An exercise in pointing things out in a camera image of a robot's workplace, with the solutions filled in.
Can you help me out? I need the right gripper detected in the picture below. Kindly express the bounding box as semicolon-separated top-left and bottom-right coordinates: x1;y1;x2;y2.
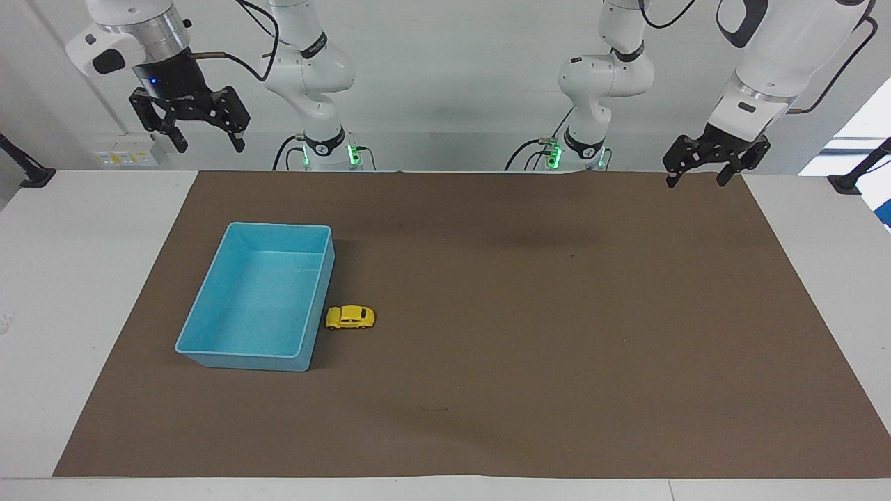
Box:
128;47;252;154

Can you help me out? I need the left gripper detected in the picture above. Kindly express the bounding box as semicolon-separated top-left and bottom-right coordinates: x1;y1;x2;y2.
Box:
661;124;773;190

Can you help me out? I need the yellow toy beetle car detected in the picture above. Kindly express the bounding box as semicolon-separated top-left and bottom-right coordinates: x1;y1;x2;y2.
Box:
325;305;377;331

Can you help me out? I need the black stand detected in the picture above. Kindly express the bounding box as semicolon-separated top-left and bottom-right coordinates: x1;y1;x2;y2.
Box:
827;137;891;196
0;132;57;189

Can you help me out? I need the light blue plastic tub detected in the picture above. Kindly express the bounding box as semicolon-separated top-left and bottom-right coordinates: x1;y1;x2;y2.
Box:
174;221;336;373

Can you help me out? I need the black cable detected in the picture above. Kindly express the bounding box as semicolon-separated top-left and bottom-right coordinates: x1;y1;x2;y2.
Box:
505;106;576;172
189;0;281;84
271;134;308;172
638;0;698;30
787;15;878;115

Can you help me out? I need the white wall socket panel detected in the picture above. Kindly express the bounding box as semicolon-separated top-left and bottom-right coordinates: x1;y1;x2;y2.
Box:
92;134;169;168

